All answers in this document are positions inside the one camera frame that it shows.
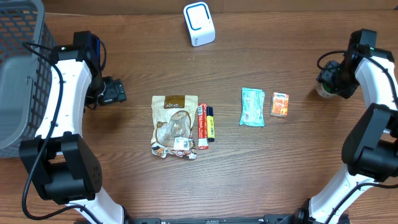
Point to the instant noodle cup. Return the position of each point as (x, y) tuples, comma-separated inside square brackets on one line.
[(324, 90)]

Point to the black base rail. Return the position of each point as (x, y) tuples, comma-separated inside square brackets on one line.
[(266, 219)]

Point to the grey plastic mesh basket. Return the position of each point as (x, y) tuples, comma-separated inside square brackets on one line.
[(25, 78)]

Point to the yellow highlighter marker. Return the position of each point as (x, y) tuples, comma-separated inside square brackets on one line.
[(210, 124)]

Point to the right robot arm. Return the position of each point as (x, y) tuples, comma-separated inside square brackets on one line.
[(368, 160)]

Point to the teal tissue pack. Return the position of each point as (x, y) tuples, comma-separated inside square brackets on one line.
[(252, 107)]

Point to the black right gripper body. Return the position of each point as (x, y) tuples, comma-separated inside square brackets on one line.
[(339, 77)]

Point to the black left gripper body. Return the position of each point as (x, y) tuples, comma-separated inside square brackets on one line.
[(112, 91)]

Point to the red snack stick packet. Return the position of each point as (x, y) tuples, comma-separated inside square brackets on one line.
[(202, 127)]

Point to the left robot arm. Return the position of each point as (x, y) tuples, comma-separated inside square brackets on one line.
[(64, 173)]

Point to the brown snack pouch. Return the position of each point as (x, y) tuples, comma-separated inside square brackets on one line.
[(173, 118)]

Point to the white barcode scanner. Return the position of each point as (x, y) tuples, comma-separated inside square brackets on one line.
[(199, 23)]

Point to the orange tissue pack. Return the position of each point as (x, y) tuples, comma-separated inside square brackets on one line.
[(279, 104)]

